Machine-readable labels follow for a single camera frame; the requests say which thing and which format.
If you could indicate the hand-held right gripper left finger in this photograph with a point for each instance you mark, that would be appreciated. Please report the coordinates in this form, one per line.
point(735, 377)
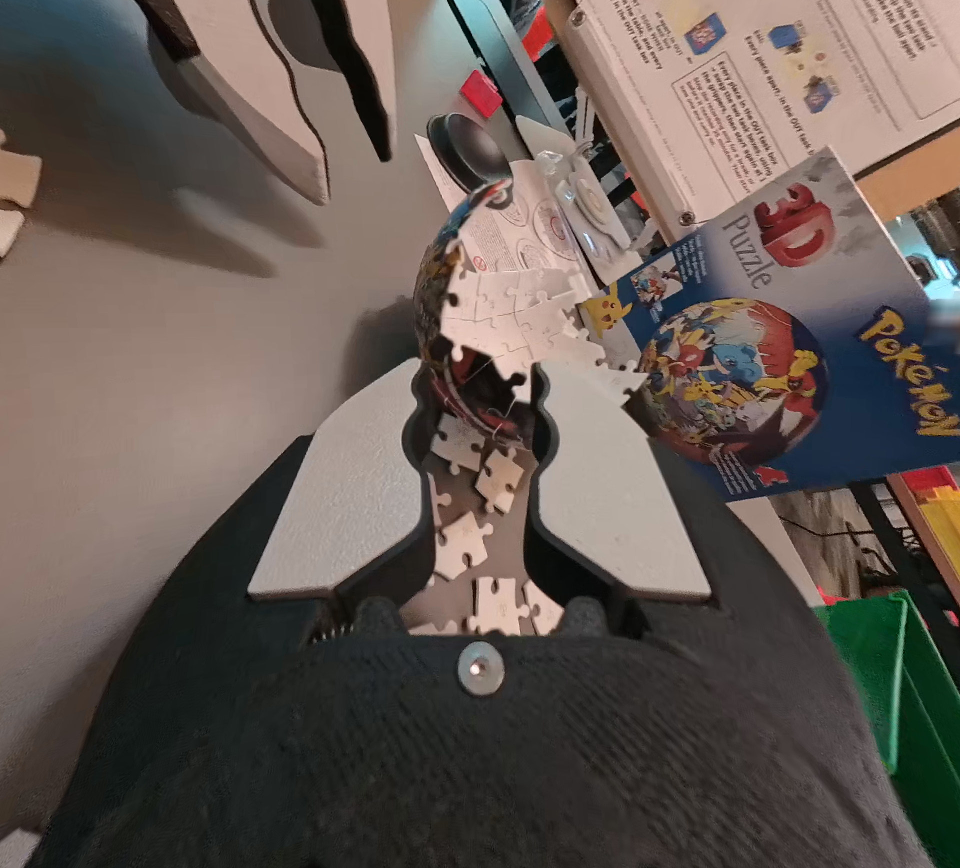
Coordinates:
point(345, 508)

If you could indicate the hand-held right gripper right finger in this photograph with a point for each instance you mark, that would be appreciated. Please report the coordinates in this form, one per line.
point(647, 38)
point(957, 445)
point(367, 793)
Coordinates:
point(615, 508)

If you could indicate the pile of puzzle pieces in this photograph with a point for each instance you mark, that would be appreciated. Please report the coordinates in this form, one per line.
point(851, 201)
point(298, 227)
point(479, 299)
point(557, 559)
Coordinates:
point(465, 538)

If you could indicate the partly built puzzle ball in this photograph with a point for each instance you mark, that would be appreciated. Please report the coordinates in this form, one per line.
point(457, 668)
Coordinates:
point(517, 313)

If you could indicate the white puzzle piece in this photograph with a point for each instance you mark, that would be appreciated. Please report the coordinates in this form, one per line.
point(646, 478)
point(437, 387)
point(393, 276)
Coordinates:
point(9, 230)
point(19, 177)

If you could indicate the black round ball stand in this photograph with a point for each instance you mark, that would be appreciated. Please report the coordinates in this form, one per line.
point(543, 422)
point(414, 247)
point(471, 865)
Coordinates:
point(465, 147)

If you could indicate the blue puzzle box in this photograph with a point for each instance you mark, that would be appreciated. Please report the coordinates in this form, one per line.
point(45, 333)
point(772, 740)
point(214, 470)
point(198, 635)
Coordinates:
point(862, 268)

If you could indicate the small red plastic block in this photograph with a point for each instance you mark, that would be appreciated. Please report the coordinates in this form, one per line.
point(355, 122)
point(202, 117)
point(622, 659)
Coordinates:
point(480, 95)

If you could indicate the orange traffic cone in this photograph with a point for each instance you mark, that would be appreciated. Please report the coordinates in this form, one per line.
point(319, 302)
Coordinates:
point(536, 35)

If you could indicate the white paper leaflet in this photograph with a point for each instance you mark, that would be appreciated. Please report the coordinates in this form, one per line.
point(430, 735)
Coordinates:
point(510, 222)

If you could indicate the green plastic bin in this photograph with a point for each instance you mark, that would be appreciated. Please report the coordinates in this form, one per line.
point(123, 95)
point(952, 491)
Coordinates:
point(934, 793)
point(862, 658)

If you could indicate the white board stand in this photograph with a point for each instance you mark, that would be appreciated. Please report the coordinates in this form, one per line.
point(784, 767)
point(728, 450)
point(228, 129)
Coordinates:
point(592, 207)

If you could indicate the stack of small yellow bins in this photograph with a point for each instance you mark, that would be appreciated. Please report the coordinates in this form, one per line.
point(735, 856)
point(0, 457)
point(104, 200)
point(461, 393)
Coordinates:
point(937, 530)

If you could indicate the white instruction sheet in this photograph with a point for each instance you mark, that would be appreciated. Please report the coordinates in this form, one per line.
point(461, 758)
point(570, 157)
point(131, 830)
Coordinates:
point(750, 20)

